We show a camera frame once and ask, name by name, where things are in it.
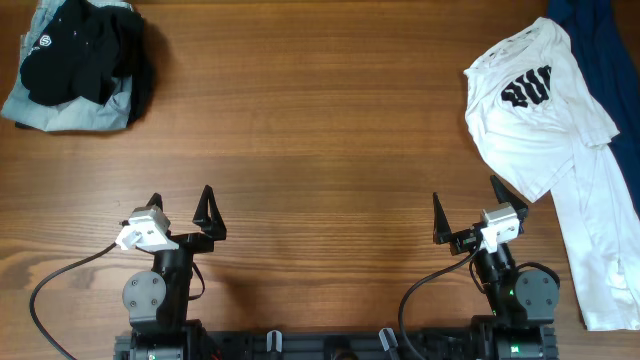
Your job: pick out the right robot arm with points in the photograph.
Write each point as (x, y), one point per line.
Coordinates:
(522, 297)

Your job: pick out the light blue folded garment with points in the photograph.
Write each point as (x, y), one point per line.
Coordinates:
(78, 114)

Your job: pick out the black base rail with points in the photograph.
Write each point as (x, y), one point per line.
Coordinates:
(330, 344)

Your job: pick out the black garment with logo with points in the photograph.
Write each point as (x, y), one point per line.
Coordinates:
(85, 46)

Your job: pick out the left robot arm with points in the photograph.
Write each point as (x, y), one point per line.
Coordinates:
(157, 300)

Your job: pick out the white Puma t-shirt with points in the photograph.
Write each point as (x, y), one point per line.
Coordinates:
(536, 125)

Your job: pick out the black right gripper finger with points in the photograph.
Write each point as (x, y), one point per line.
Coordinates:
(442, 231)
(504, 195)

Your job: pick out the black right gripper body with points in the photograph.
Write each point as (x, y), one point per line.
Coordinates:
(467, 238)

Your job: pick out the navy blue garment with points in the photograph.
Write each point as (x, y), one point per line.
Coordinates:
(609, 73)

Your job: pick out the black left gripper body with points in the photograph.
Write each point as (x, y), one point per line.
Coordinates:
(196, 242)

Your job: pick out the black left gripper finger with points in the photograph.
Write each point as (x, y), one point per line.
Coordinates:
(155, 202)
(207, 216)

